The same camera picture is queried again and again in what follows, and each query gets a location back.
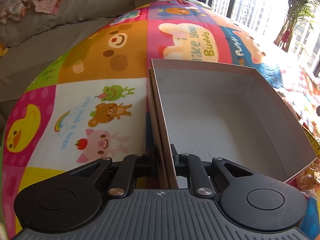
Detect pink cardboard box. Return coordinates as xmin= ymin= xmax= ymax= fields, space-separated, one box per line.
xmin=148 ymin=59 xmax=316 ymax=189

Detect pink floral baby clothes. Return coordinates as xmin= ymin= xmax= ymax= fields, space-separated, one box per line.
xmin=1 ymin=0 xmax=62 ymax=24

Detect colourful cartoon play mat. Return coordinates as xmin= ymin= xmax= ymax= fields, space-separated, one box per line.
xmin=1 ymin=0 xmax=319 ymax=239

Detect potted green palm plant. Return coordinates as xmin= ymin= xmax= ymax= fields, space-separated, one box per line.
xmin=274 ymin=0 xmax=319 ymax=52

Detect yellow duck toy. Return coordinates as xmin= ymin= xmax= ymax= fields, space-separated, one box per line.
xmin=0 ymin=43 xmax=9 ymax=57

